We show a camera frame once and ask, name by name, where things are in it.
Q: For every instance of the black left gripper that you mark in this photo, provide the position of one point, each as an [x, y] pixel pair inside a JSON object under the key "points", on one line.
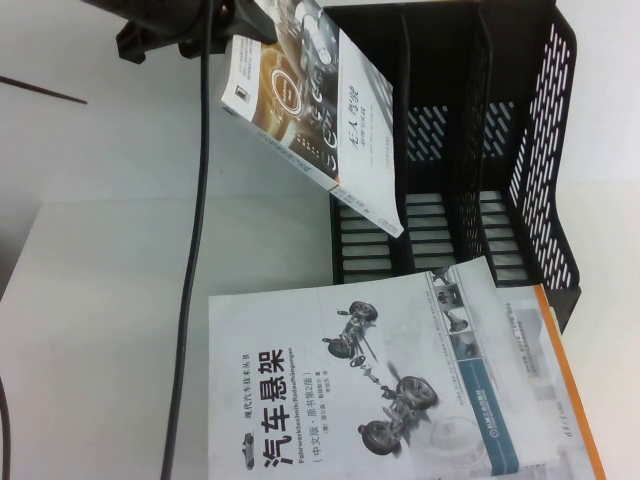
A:
{"points": [[165, 20]]}

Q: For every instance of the white self-driving car book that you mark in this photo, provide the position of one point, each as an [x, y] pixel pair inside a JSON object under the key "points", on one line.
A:
{"points": [[360, 125]]}

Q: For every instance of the black plastic book stand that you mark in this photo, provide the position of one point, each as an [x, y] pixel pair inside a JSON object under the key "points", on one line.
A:
{"points": [[440, 75]]}

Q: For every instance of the grey car suspension book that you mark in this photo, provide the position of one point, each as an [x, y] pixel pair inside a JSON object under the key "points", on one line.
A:
{"points": [[400, 380]]}

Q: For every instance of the orange-edged grey book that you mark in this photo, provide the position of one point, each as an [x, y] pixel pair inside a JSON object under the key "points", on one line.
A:
{"points": [[550, 360]]}

